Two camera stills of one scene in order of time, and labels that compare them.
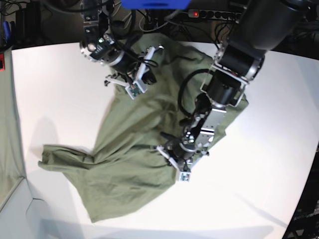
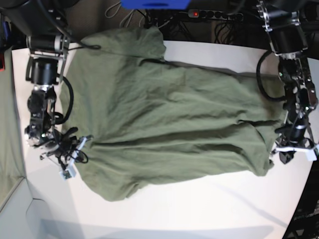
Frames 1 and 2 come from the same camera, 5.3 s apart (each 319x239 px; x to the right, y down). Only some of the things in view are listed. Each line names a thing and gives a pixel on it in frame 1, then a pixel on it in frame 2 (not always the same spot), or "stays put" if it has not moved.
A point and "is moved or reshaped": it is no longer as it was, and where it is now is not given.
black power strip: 193,13 stays put
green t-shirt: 123,169 is moved or reshaped
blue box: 155,4 stays put
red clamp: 2,62 stays put
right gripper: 180,157 to 293,139
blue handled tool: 6,30 stays put
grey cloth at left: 12,168 stays put
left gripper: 131,69 to 68,152
